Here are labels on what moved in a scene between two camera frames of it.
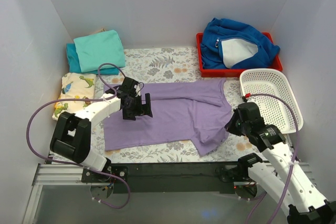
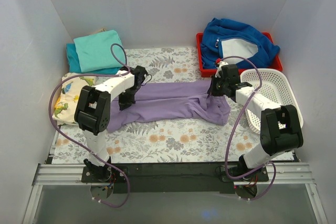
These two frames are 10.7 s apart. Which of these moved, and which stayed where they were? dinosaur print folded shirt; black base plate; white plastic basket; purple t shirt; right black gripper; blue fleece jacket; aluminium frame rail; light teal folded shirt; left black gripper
Moved: right black gripper; left black gripper; purple t shirt
Stayed: aluminium frame rail; light teal folded shirt; white plastic basket; blue fleece jacket; dinosaur print folded shirt; black base plate
